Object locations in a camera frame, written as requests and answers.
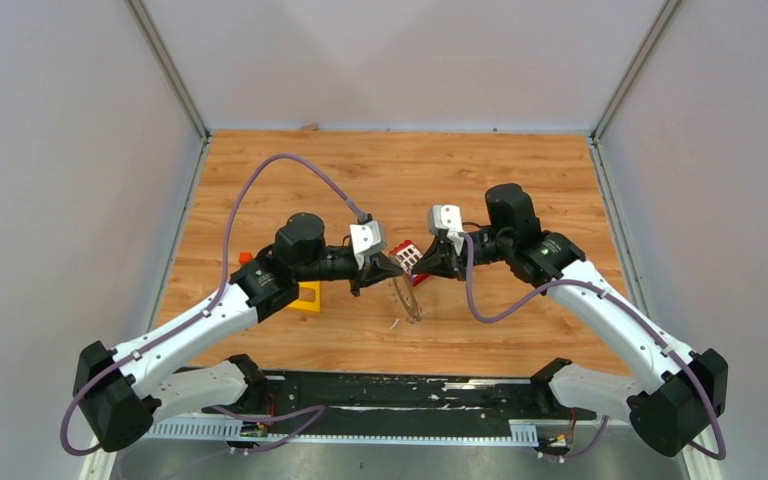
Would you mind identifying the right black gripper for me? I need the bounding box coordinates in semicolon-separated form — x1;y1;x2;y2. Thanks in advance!
410;228;511;282

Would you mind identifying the grey metal keyring disc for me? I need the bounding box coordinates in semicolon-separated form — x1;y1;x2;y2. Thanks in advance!
391;274;423;324

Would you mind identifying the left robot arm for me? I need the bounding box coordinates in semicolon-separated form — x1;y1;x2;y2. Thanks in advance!
67;212;404;452

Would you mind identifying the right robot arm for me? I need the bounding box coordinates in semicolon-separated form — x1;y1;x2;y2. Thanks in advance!
413;183;728;461

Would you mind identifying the red window toy block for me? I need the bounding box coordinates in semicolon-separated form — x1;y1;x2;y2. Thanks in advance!
390;240;429;287

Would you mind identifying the yellow triangular toy block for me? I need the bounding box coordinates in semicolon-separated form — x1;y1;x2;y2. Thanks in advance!
288;281;322;313

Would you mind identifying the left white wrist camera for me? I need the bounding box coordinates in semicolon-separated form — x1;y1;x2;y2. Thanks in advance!
349;220;386;269

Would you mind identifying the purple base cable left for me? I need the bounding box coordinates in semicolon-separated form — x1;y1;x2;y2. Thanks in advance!
214;402;328;458

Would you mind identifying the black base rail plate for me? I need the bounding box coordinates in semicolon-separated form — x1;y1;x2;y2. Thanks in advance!
202;370;597;437

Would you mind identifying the white slotted cable duct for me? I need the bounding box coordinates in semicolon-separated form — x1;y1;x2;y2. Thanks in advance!
144;418;539;448

